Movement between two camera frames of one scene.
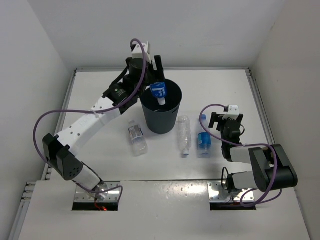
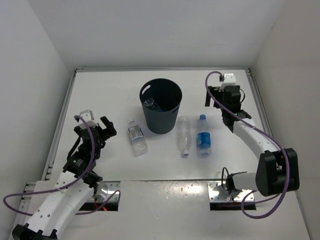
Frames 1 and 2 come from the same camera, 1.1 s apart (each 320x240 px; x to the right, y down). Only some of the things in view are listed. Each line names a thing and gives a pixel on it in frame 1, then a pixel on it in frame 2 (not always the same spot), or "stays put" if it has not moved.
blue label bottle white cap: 158,90 → 149,102
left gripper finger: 160,74 → 109,125
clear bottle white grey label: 139,144 stays put
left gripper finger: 148,80 → 80,131
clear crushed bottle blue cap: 184,134 stays put
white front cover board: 160,210 stays put
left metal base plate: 81,195 stays put
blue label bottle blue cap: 204,138 stays put
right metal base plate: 217,193 stays put
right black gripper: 216,118 → 215,91
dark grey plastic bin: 162,119 stays put
